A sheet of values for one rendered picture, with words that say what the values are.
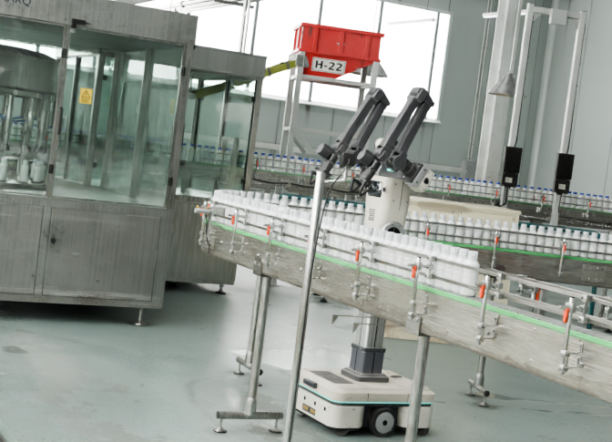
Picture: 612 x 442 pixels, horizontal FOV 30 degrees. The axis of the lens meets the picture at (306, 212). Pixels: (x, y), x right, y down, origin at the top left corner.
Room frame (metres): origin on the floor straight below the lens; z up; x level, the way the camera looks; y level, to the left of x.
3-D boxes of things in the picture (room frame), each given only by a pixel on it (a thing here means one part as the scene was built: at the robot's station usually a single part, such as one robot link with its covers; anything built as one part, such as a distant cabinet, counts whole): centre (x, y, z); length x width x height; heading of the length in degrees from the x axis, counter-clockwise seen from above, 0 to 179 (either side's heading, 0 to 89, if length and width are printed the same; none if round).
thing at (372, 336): (6.23, -0.43, 0.45); 0.13 x 0.13 x 0.40; 28
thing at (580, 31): (11.59, -2.52, 2.05); 0.09 x 0.09 x 2.30; 27
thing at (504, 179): (11.48, -1.97, 1.55); 0.17 x 0.15 x 0.42; 99
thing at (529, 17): (11.51, -1.98, 2.05); 0.09 x 0.09 x 2.30; 27
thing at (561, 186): (11.56, -2.52, 1.55); 0.17 x 0.15 x 0.42; 99
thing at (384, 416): (6.02, -0.54, 0.08); 0.16 x 0.06 x 0.16; 118
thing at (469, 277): (4.20, -0.63, 1.08); 0.06 x 0.06 x 0.17
